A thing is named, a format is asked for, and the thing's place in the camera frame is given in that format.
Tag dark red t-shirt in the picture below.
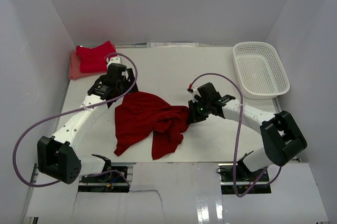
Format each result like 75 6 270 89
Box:
114 91 189 160

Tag white perforated plastic basket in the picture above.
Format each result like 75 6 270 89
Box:
233 42 290 100

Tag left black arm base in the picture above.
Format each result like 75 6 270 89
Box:
78 172 129 193

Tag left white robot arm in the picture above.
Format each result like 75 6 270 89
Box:
37 63 136 184

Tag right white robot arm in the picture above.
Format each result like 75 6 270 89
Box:
187 83 308 177

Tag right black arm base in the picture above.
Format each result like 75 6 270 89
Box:
216 164 272 195

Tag folded bright red t-shirt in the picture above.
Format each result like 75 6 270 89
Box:
76 41 116 74

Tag folded pink t-shirt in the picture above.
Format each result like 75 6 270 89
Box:
68 50 87 80

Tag papers at table back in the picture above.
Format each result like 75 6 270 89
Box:
147 42 199 48

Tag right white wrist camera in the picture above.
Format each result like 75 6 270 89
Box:
187 85 201 102

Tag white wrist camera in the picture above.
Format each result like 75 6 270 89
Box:
187 85 201 102
105 53 121 67

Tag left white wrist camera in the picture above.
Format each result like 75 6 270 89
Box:
105 53 121 67

